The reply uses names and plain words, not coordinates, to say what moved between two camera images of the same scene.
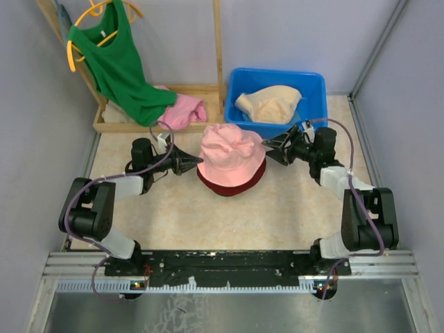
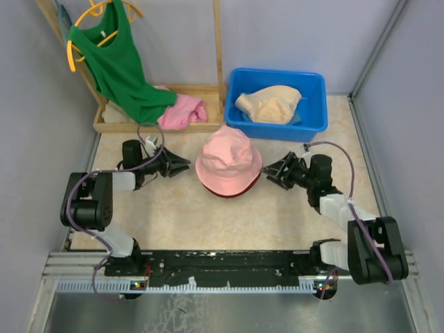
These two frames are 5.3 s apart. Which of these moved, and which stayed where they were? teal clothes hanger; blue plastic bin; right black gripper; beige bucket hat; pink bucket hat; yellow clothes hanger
Moved: pink bucket hat; right black gripper
Stayed: beige bucket hat; yellow clothes hanger; blue plastic bin; teal clothes hanger
